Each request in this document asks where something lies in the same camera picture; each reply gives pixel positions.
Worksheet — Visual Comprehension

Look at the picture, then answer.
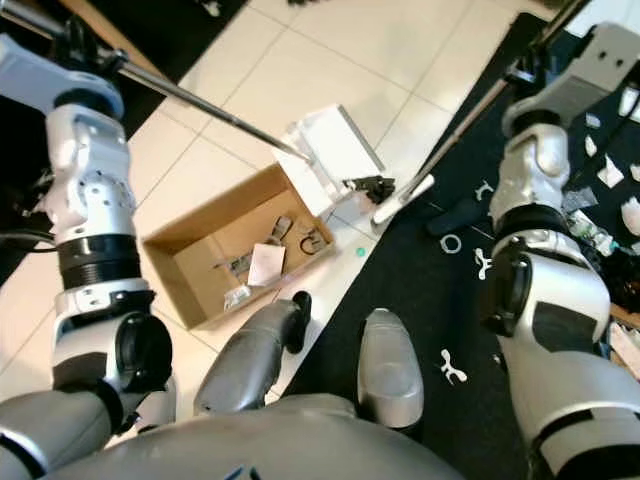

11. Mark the chrome handled white broom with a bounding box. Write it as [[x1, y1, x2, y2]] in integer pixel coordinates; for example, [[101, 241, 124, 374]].
[[370, 0, 592, 227]]

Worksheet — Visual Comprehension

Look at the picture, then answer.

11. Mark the white long handled dustpan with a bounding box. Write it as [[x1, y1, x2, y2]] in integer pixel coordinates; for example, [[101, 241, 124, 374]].
[[0, 8, 389, 217]]

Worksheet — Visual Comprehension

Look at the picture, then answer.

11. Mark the large black floor mat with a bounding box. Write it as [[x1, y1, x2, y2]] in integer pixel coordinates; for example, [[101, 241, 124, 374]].
[[280, 10, 640, 480]]

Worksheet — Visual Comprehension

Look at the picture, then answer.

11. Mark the black oblong pouch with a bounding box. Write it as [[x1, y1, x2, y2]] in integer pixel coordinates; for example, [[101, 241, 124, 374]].
[[425, 198, 482, 237]]

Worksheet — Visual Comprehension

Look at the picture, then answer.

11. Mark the white rounded plastic piece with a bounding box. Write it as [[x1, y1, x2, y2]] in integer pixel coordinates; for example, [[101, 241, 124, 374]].
[[619, 197, 640, 237]]

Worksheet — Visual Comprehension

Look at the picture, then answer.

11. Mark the black tangled small object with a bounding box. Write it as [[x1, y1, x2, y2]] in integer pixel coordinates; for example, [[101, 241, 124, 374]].
[[348, 175, 397, 206]]

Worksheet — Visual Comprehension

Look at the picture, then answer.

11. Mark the white bone shaped clip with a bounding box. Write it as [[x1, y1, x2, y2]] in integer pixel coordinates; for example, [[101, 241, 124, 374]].
[[438, 350, 469, 387], [472, 248, 495, 282]]

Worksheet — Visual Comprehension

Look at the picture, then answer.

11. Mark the open cardboard box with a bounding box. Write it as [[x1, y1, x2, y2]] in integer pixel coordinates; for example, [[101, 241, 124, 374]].
[[142, 163, 337, 331]]

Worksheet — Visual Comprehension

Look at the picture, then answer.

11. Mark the white paper sheet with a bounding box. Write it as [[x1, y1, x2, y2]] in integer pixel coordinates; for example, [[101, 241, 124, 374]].
[[247, 243, 287, 287]]

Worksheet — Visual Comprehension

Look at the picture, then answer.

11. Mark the small clear packet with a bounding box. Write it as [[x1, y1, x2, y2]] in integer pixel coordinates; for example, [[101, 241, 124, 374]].
[[221, 285, 254, 310]]

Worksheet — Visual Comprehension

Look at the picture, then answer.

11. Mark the grey right robot leg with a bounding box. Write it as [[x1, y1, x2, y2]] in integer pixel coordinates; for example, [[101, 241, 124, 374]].
[[357, 308, 425, 432]]

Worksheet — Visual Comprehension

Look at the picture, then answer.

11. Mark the grey robot leg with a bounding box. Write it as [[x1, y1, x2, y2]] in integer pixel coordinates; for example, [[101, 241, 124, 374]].
[[357, 308, 425, 432], [193, 292, 312, 419]]

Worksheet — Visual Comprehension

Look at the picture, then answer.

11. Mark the grey left robot leg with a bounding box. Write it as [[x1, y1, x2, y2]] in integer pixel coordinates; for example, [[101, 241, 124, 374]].
[[193, 292, 312, 419]]

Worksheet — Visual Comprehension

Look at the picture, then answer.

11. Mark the grey robot torso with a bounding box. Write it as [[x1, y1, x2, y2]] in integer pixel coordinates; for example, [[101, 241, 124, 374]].
[[50, 394, 466, 480]]

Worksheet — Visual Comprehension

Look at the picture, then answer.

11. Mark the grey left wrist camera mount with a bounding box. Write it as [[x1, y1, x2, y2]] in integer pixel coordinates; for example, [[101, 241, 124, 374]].
[[0, 35, 103, 113]]

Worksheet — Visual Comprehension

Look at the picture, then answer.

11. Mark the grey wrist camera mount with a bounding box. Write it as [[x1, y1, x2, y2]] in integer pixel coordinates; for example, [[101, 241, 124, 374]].
[[525, 22, 640, 128], [0, 35, 103, 113]]

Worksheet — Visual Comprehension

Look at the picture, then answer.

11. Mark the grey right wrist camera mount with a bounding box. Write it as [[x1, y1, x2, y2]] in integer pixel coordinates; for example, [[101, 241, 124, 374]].
[[525, 22, 640, 128]]

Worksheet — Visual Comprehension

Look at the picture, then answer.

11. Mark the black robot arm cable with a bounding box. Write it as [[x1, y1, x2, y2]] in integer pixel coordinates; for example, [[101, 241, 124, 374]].
[[0, 228, 63, 252]]

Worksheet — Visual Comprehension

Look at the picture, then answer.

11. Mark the grey metal bracket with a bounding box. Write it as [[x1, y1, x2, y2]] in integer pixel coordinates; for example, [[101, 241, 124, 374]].
[[270, 214, 297, 246]]

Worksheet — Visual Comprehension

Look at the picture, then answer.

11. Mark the black coiled cord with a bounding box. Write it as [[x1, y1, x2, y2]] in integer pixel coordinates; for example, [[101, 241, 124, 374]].
[[297, 230, 327, 254]]

